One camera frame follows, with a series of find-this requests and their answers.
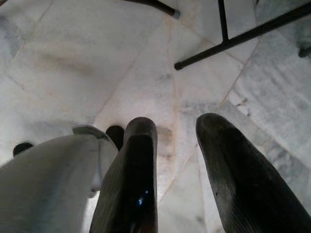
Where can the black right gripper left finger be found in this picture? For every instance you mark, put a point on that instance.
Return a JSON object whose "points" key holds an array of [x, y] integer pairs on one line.
{"points": [[132, 174]]}

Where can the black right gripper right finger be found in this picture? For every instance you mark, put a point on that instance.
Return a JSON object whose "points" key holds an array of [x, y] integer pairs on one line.
{"points": [[233, 170]]}

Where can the black robot foot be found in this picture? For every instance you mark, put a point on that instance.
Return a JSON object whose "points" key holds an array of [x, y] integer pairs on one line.
{"points": [[116, 136], [22, 148]]}

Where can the dark chair leg grey tip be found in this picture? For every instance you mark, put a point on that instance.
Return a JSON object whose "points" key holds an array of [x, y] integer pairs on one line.
{"points": [[155, 6]]}

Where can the black metal table frame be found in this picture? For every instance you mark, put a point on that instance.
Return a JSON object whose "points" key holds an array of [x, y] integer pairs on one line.
{"points": [[243, 34]]}

